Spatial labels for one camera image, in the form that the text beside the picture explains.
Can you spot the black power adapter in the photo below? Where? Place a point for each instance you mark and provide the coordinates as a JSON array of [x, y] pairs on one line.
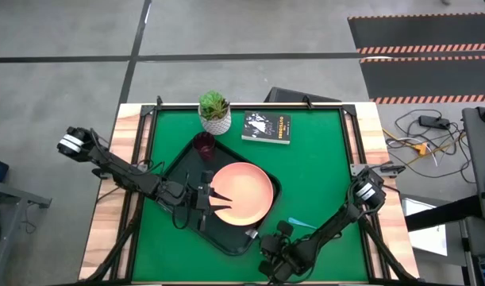
[[434, 121]]

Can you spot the green felt table mat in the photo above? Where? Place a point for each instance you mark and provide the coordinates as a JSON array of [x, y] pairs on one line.
[[317, 159]]

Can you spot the dark red faceted cup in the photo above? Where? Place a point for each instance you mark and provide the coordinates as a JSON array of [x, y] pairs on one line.
[[204, 145]]

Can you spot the black floor mat striped edge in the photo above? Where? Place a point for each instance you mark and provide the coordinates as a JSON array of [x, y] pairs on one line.
[[428, 79], [420, 32]]

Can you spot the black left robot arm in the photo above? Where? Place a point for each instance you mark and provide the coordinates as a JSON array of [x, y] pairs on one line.
[[119, 171]]

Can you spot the black paperback book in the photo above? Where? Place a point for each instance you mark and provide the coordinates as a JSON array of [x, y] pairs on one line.
[[266, 127]]

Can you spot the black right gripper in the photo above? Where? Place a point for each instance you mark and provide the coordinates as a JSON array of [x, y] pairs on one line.
[[289, 256]]

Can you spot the black plastic tray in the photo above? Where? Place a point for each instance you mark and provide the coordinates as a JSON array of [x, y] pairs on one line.
[[186, 167]]

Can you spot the grey metal mount plate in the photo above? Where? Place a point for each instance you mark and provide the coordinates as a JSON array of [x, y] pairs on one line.
[[363, 168]]

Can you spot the grey side table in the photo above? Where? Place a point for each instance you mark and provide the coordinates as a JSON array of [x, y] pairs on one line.
[[12, 206]]

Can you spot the grey side cart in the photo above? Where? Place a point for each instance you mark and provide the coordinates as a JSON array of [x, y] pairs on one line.
[[480, 159]]

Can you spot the small silver utensil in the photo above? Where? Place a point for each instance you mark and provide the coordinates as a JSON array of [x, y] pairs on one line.
[[251, 233]]

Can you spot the succulent in white patterned pot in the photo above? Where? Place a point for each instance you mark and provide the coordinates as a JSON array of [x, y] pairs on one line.
[[214, 115]]

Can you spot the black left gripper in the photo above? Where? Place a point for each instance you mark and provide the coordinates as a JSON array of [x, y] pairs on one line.
[[186, 196]]

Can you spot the white paper sheet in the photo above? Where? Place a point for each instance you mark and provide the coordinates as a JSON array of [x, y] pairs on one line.
[[424, 234]]

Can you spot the black flat panel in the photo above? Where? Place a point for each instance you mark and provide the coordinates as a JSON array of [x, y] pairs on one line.
[[293, 96]]

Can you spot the teal plastic spoon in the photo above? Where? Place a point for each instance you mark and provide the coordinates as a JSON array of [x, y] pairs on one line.
[[303, 223]]

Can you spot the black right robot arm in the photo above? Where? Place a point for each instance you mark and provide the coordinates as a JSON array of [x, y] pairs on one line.
[[333, 226]]

